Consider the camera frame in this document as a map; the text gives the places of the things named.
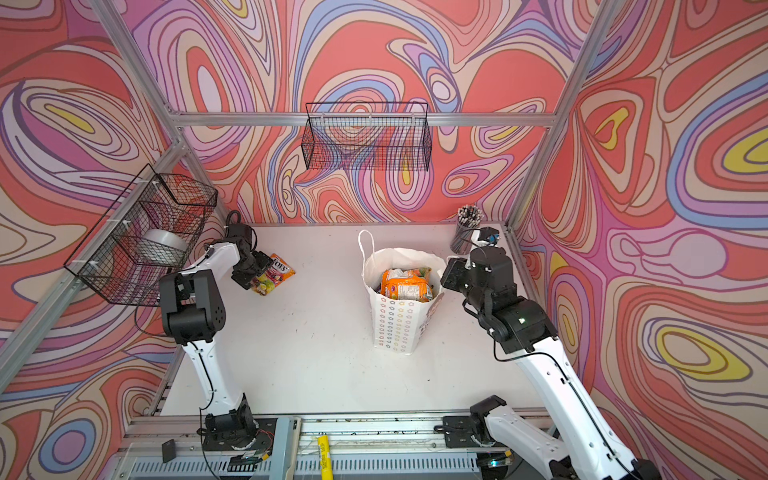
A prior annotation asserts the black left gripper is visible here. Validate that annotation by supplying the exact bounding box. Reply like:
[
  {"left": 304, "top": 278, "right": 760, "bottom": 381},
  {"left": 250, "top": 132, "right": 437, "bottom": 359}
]
[{"left": 232, "top": 248, "right": 274, "bottom": 288}]

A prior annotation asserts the red orange Fox's candy bag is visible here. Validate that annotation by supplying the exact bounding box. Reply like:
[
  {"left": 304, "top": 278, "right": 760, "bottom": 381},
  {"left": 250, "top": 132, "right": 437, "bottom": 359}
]
[{"left": 251, "top": 253, "right": 296, "bottom": 296}]

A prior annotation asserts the orange snack bag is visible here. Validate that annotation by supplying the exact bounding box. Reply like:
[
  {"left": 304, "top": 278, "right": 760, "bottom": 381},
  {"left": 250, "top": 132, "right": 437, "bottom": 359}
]
[{"left": 379, "top": 267, "right": 434, "bottom": 303}]

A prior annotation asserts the white printed paper bag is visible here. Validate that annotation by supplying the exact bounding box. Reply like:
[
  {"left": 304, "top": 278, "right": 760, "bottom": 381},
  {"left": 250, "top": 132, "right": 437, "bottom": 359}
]
[{"left": 358, "top": 230, "right": 446, "bottom": 355}]

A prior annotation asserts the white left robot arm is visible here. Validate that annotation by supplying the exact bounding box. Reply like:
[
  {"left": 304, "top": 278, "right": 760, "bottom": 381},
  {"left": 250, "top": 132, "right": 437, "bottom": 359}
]
[{"left": 158, "top": 220, "right": 274, "bottom": 451}]

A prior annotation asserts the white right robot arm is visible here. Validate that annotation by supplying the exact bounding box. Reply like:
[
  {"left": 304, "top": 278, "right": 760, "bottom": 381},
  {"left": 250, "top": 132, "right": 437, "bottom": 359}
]
[{"left": 440, "top": 246, "right": 661, "bottom": 479}]

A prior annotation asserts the cup of striped straws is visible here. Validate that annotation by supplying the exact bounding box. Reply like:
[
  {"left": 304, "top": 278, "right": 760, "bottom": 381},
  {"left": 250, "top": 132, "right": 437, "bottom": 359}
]
[{"left": 450, "top": 205, "right": 483, "bottom": 255}]

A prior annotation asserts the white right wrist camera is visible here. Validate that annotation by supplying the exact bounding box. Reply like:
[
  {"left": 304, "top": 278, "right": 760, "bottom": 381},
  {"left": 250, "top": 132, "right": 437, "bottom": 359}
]
[{"left": 470, "top": 226, "right": 500, "bottom": 248}]

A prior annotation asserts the black wire basket left wall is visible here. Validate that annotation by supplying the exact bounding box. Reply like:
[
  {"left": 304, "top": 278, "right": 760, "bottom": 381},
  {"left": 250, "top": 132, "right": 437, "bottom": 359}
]
[{"left": 64, "top": 165, "right": 218, "bottom": 307}]

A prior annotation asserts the black wire basket wall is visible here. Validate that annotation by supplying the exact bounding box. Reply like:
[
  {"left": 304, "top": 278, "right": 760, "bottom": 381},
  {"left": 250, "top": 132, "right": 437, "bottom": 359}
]
[
  {"left": 64, "top": 165, "right": 218, "bottom": 307},
  {"left": 301, "top": 100, "right": 433, "bottom": 172}
]

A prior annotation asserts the black wire basket back wall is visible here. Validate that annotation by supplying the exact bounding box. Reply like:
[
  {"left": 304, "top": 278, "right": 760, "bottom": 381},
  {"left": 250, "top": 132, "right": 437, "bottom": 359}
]
[{"left": 301, "top": 100, "right": 433, "bottom": 172}]

